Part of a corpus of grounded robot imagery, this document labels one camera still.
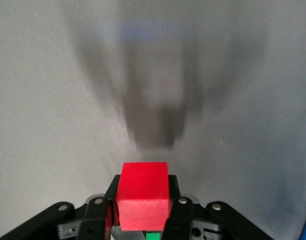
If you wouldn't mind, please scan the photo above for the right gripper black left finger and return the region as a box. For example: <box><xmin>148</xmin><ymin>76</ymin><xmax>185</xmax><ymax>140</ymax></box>
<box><xmin>0</xmin><ymin>174</ymin><xmax>122</xmax><ymax>240</ymax></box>

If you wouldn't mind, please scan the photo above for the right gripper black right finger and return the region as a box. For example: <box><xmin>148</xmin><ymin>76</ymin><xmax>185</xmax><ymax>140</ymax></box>
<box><xmin>162</xmin><ymin>174</ymin><xmax>275</xmax><ymax>240</ymax></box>

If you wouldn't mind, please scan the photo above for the small red cube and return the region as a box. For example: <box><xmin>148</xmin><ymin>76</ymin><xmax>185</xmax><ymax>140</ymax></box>
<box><xmin>114</xmin><ymin>161</ymin><xmax>171</xmax><ymax>231</ymax></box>

